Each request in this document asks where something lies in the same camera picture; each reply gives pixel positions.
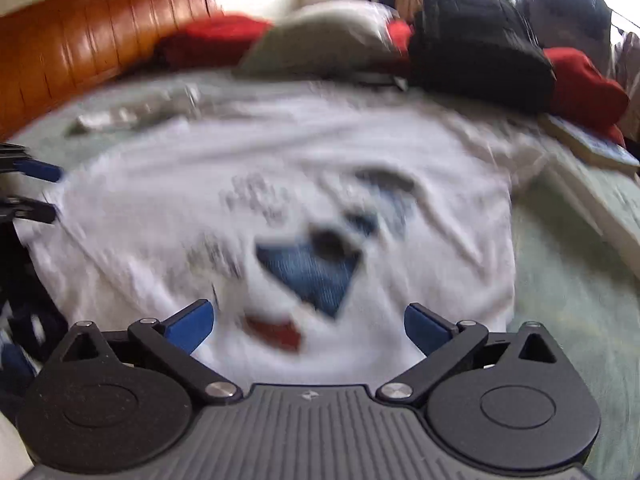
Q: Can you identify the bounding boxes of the white printed t-shirt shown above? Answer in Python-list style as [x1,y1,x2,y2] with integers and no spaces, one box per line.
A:
[18,81,547,388]

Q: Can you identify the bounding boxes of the dark hanging clothes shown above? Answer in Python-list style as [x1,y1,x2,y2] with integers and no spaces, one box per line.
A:
[529,0,612,75]

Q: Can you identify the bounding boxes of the wooden headboard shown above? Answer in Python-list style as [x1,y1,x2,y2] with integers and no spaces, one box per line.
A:
[1,0,220,140]

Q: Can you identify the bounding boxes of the blue picture book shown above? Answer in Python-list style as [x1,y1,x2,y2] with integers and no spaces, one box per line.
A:
[538,114,639,177]

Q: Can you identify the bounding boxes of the black backpack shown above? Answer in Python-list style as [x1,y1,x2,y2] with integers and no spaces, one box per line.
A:
[408,0,555,114]

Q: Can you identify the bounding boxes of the red blanket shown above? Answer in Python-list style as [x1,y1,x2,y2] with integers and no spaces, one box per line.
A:
[154,14,629,146]

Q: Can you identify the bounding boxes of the grey green pillow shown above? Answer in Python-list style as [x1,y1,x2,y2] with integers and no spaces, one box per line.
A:
[238,0,399,77]

